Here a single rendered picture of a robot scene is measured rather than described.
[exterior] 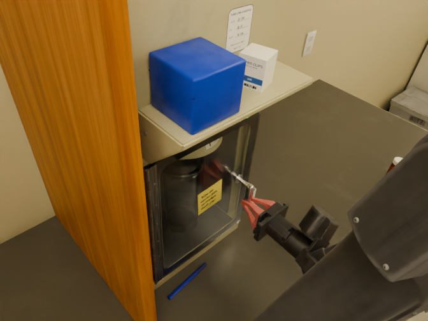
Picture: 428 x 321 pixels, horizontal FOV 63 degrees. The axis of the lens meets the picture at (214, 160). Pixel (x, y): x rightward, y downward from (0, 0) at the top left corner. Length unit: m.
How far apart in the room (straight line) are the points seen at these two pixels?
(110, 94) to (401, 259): 0.33
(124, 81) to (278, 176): 0.97
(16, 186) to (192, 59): 0.74
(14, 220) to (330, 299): 1.04
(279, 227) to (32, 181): 0.70
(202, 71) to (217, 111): 0.07
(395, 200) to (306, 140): 1.33
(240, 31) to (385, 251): 0.53
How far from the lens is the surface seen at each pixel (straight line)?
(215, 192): 0.85
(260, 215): 0.85
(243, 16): 0.65
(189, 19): 0.57
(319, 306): 0.27
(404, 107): 3.35
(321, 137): 1.55
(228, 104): 0.53
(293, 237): 0.84
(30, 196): 1.16
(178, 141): 0.50
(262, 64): 0.60
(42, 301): 1.05
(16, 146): 1.05
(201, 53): 0.52
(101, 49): 0.40
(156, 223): 0.76
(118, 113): 0.43
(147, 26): 0.52
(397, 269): 0.19
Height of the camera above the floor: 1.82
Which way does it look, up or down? 42 degrees down
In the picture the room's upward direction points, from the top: 5 degrees clockwise
